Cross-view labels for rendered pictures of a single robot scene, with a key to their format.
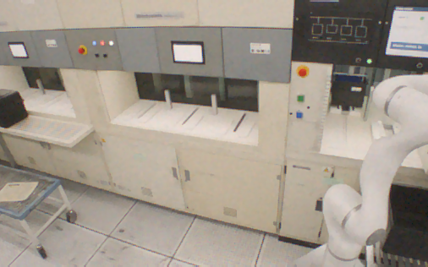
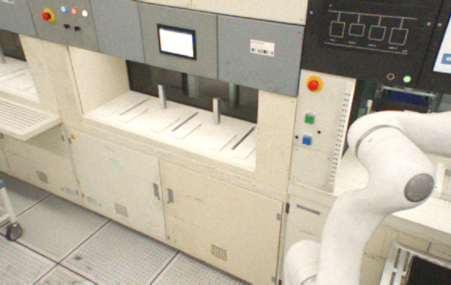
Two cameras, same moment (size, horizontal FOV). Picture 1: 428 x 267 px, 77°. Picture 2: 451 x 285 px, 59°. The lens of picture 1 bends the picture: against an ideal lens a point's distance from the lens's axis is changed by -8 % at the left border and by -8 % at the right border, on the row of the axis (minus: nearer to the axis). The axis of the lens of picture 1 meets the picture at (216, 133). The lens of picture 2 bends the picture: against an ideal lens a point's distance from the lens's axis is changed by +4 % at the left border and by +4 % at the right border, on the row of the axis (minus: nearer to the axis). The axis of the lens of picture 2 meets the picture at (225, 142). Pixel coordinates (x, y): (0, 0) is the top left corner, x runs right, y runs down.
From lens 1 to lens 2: 0.30 m
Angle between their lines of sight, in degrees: 6
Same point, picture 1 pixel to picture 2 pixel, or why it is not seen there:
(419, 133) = (381, 192)
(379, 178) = (339, 243)
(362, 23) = (401, 24)
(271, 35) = (277, 32)
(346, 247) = not seen: outside the picture
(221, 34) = (216, 23)
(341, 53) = (366, 65)
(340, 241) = not seen: outside the picture
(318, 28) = (338, 27)
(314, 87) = (327, 107)
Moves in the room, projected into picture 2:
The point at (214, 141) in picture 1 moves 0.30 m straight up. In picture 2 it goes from (203, 158) to (202, 105)
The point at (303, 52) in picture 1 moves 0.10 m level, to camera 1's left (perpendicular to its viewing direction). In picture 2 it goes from (316, 59) to (288, 58)
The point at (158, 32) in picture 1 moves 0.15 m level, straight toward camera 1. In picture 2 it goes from (142, 9) to (138, 18)
